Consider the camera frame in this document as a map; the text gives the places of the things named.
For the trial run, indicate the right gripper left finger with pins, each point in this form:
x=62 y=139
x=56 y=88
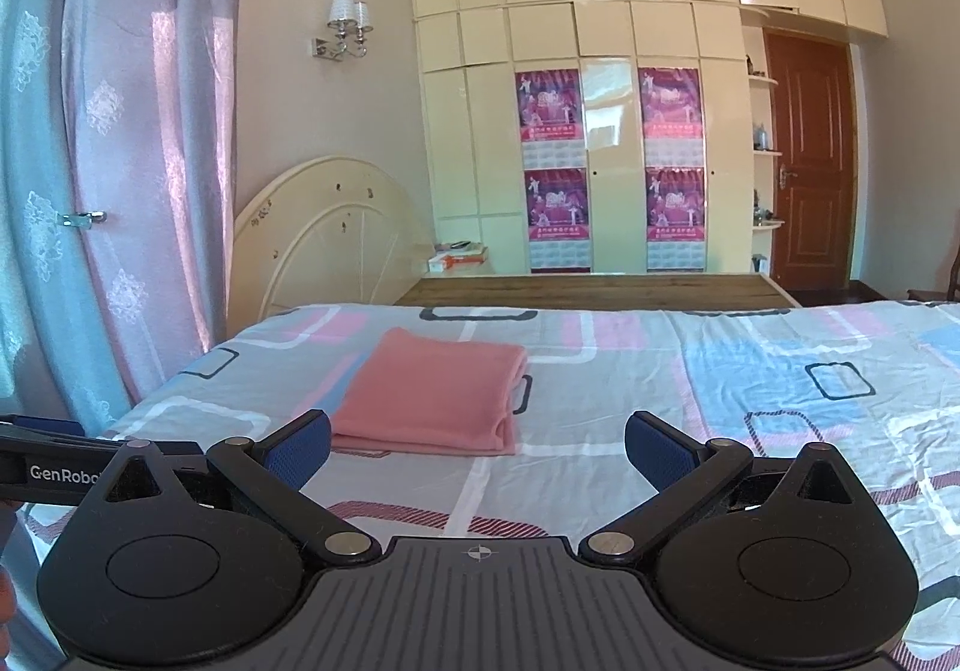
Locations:
x=265 y=479

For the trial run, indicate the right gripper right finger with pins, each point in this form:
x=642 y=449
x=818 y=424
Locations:
x=691 y=478

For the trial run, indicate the pink long-sleeve sweater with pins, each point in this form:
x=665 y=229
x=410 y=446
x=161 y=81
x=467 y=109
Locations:
x=423 y=395

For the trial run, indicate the person's left hand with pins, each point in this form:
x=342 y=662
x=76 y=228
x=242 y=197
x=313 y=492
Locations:
x=8 y=603

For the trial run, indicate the patterned bed sheet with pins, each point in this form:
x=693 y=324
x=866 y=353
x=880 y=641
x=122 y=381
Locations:
x=837 y=550

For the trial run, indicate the metal curtain tieback hook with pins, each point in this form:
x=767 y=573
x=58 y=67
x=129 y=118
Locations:
x=84 y=220

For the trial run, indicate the cream round headboard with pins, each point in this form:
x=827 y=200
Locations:
x=327 y=231

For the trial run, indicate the lower right purple calendar poster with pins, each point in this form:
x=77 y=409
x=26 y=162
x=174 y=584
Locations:
x=676 y=228

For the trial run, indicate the purple calendar poster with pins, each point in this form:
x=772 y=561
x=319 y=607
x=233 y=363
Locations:
x=550 y=116
x=676 y=228
x=558 y=226
x=672 y=117

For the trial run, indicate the stack of boxes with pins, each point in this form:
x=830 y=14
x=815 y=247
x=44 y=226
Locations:
x=460 y=256

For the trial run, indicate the lower left purple calendar poster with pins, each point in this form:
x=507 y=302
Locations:
x=558 y=226

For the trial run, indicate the wooden chair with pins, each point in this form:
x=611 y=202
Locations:
x=941 y=284

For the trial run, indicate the brown wooden door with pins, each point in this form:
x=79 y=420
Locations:
x=814 y=128

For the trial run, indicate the upper right purple calendar poster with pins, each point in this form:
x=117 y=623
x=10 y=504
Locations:
x=672 y=117

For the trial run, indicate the upper left purple calendar poster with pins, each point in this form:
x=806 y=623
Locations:
x=550 y=116

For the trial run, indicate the cream corner shelf unit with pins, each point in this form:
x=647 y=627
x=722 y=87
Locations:
x=762 y=88

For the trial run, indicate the cream wardrobe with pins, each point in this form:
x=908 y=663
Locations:
x=469 y=51

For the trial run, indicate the pink and blue curtain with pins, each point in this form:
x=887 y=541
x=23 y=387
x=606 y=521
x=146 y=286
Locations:
x=125 y=107

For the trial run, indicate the wooden bed frame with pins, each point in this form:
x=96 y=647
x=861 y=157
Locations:
x=611 y=293

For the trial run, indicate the wall sconce lamp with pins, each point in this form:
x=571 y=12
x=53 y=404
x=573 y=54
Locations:
x=350 y=24

